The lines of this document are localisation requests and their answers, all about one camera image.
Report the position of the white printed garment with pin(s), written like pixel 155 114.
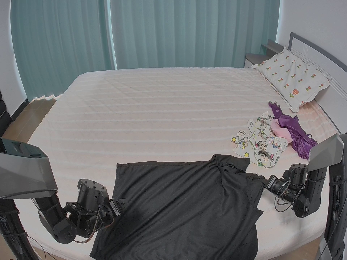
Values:
pixel 264 148

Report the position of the white printed pillow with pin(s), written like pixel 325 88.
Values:
pixel 292 77

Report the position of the blue-green curtain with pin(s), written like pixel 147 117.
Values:
pixel 59 42
pixel 189 23

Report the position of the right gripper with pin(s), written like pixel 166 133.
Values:
pixel 275 185

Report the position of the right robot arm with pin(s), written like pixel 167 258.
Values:
pixel 314 188

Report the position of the bed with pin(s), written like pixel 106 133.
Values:
pixel 151 112

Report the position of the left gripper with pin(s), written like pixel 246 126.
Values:
pixel 115 208

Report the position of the black chest of drawers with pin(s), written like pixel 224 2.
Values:
pixel 4 112

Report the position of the purple garment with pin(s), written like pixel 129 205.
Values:
pixel 298 137

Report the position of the pink garment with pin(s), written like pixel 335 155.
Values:
pixel 280 131

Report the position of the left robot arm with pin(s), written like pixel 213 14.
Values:
pixel 29 172

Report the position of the grey white bedside table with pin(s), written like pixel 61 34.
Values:
pixel 253 58

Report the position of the black T-shirt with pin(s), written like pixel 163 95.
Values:
pixel 176 199

